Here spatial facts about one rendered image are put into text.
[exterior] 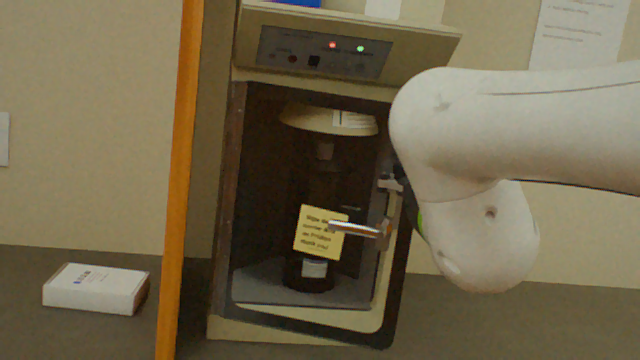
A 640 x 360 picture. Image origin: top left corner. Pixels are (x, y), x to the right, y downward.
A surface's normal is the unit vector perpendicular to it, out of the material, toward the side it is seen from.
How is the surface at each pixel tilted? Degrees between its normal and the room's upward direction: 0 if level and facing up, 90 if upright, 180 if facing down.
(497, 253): 87
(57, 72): 90
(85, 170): 90
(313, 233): 90
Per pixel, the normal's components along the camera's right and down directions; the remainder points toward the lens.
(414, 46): 0.02, 0.88
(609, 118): -0.89, -0.09
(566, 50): 0.16, 0.29
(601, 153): -0.84, 0.41
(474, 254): -0.28, 0.32
